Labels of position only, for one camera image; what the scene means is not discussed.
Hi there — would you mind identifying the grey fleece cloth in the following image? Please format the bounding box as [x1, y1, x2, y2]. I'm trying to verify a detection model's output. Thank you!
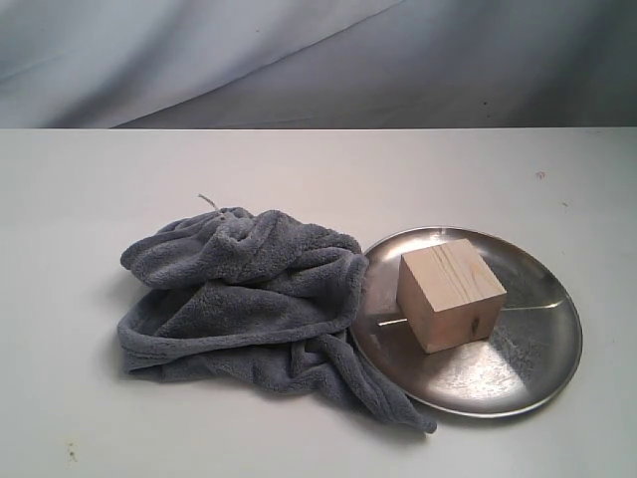
[117, 207, 437, 433]

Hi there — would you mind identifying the light wooden cube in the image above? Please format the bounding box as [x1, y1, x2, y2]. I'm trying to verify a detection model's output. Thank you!
[396, 239, 507, 354]

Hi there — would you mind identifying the round steel plate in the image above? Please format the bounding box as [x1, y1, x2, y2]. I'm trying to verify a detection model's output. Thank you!
[350, 226, 583, 418]

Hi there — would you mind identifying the white backdrop sheet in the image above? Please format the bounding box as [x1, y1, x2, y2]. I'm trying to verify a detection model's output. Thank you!
[1, 1, 636, 128]

